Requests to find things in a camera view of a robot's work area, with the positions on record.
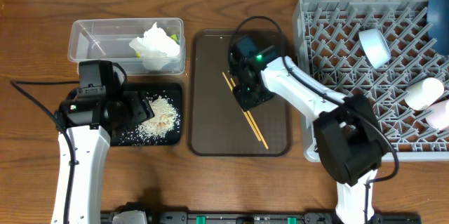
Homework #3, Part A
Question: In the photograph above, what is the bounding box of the white paper napkin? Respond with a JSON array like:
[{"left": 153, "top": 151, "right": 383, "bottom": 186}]
[{"left": 129, "top": 22, "right": 180, "bottom": 71}]

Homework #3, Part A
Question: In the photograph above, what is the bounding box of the cream white plastic cup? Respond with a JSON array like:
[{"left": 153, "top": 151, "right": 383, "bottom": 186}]
[{"left": 404, "top": 77, "right": 444, "bottom": 110}]

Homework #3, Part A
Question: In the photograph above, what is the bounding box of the pink plastic cup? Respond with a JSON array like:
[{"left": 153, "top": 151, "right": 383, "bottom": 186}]
[{"left": 425, "top": 100, "right": 449, "bottom": 131}]

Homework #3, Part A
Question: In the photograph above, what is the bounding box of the grey plastic dishwasher rack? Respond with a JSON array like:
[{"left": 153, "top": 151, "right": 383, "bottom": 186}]
[{"left": 293, "top": 0, "right": 448, "bottom": 162}]

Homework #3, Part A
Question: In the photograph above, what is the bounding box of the wooden chopstick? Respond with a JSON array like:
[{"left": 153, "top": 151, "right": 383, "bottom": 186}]
[
  {"left": 222, "top": 72, "right": 262, "bottom": 141},
  {"left": 229, "top": 77, "right": 270, "bottom": 150}
]

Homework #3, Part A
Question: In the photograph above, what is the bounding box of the pile of rice grains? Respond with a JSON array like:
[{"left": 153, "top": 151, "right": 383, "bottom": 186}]
[{"left": 116, "top": 94, "right": 181, "bottom": 146}]

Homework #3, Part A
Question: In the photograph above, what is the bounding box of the clear plastic waste bin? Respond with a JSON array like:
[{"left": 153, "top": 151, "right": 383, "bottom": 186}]
[{"left": 68, "top": 18, "right": 186, "bottom": 75}]

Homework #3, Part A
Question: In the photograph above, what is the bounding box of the light blue bowl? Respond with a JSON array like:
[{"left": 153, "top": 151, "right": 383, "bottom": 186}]
[{"left": 358, "top": 29, "right": 391, "bottom": 69}]

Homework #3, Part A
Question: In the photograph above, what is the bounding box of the brown plastic serving tray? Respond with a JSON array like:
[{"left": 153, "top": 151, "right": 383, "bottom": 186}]
[{"left": 188, "top": 29, "right": 292, "bottom": 157}]

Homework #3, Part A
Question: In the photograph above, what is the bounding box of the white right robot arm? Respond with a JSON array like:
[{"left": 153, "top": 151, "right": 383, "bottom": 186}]
[{"left": 228, "top": 48, "right": 389, "bottom": 223}]

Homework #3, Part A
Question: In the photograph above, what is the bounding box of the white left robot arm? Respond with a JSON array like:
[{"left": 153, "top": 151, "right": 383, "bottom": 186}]
[{"left": 51, "top": 91, "right": 154, "bottom": 223}]

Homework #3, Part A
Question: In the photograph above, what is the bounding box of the dark blue plate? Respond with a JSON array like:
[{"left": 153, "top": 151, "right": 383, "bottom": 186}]
[{"left": 427, "top": 0, "right": 449, "bottom": 56}]

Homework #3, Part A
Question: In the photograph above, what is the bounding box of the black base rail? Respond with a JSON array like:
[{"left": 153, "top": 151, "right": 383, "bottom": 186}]
[{"left": 100, "top": 201, "right": 422, "bottom": 224}]

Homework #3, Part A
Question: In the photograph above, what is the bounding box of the black plastic tray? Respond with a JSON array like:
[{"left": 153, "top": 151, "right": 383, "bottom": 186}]
[{"left": 111, "top": 83, "right": 182, "bottom": 147}]

